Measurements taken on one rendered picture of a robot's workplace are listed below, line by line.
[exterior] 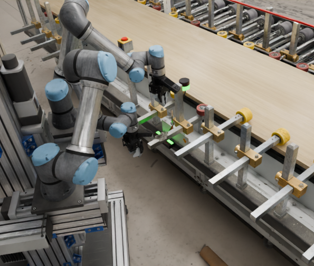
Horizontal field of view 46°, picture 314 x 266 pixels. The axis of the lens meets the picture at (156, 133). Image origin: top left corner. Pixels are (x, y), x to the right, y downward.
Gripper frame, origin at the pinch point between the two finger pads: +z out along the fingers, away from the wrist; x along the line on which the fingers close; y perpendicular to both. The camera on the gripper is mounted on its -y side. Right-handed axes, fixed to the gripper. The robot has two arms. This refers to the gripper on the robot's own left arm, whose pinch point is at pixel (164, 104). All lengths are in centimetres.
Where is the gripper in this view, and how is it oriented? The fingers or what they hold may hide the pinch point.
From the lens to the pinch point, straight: 209.6
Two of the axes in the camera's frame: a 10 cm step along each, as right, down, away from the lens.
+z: 0.9, 7.6, 6.4
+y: -8.4, -2.9, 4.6
